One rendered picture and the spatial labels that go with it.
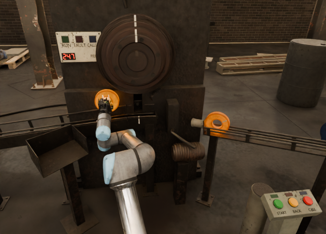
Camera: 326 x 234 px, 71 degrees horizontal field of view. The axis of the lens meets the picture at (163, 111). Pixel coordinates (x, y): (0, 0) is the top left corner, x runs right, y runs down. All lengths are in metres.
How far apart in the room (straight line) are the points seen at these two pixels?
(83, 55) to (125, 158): 0.82
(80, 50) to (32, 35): 2.69
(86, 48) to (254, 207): 1.35
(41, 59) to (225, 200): 3.46
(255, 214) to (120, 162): 0.84
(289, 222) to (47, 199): 1.68
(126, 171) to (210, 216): 1.06
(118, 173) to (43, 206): 1.21
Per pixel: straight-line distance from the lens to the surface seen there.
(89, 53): 1.56
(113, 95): 1.51
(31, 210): 2.11
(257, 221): 1.50
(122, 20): 1.37
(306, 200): 1.32
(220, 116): 1.50
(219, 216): 1.90
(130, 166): 0.96
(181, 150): 1.57
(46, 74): 4.33
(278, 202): 1.25
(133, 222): 0.99
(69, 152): 1.49
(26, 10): 4.18
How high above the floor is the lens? 1.46
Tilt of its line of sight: 28 degrees down
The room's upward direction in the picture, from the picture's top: 1 degrees clockwise
